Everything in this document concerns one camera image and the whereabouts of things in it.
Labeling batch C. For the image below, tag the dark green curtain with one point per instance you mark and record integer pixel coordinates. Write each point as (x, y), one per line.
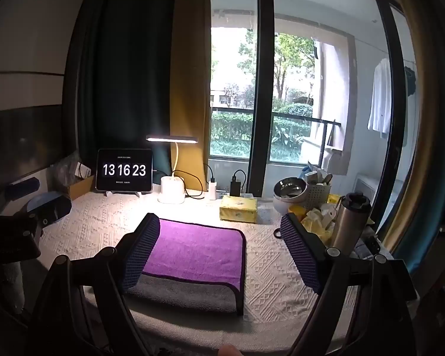
(126, 66)

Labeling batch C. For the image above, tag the black balcony railing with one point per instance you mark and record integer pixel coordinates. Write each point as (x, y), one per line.
(293, 115)

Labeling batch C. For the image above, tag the black small speaker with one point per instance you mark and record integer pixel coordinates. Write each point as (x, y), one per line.
(22, 188)

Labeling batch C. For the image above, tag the yellow tissue box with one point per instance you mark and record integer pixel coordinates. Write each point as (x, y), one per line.
(238, 210)

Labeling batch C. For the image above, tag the person's left forearm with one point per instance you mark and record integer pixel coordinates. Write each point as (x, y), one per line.
(12, 285)

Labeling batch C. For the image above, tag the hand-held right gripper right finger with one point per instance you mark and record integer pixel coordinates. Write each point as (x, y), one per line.
(304, 257)

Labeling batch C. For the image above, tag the purple grey towel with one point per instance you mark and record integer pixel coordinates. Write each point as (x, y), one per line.
(200, 248)

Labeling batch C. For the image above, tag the white textured tablecloth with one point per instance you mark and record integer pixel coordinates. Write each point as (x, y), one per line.
(274, 278)

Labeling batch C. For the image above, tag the white charger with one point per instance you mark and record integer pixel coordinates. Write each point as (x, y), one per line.
(212, 190)

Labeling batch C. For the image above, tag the white desk lamp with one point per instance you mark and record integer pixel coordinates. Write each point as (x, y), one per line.
(172, 190)

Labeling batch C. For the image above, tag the yellow teal curtain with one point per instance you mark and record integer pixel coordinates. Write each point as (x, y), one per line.
(426, 118)

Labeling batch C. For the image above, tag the person's right hand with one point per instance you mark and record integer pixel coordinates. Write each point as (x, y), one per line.
(228, 350)

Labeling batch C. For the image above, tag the grey tablet stand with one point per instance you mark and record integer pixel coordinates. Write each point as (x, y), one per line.
(113, 193)

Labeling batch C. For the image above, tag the cardboard box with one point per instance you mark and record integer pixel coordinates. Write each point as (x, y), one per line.
(81, 190)

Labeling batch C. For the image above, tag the white plastic basket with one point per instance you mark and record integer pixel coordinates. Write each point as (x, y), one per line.
(317, 196)

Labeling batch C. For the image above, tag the blue black round device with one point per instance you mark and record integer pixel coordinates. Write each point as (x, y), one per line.
(50, 207)

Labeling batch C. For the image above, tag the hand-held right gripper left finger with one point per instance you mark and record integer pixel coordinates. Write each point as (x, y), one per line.
(141, 254)

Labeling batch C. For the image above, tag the tablet with clock display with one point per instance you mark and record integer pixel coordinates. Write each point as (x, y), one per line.
(124, 170)

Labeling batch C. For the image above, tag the white ribbed box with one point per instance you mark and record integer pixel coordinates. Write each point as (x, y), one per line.
(366, 192)

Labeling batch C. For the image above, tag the metal bowl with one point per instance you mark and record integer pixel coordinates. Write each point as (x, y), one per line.
(289, 187)

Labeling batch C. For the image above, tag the pile of yellow packets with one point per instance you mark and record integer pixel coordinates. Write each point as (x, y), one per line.
(317, 224)

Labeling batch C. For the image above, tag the steel thermos bottle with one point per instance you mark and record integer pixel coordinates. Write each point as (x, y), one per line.
(350, 222)

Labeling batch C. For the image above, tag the blue hanging garment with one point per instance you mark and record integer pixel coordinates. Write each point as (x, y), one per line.
(411, 79)

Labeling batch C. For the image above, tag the black window frame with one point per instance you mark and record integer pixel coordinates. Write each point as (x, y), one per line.
(261, 81)

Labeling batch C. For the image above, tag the clear plastic bag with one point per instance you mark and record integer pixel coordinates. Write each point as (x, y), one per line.
(63, 172)

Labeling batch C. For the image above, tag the white hanging shirt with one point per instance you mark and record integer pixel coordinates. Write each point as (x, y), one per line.
(380, 100)

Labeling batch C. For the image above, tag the white power strip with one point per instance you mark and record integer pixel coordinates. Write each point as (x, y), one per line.
(222, 194)

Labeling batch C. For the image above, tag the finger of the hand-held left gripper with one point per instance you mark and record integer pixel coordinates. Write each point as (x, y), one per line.
(11, 239)

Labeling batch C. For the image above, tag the black charger adapter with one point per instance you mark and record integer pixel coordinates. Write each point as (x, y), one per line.
(236, 187)

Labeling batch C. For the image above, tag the white pot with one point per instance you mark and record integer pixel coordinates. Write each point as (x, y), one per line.
(283, 203)

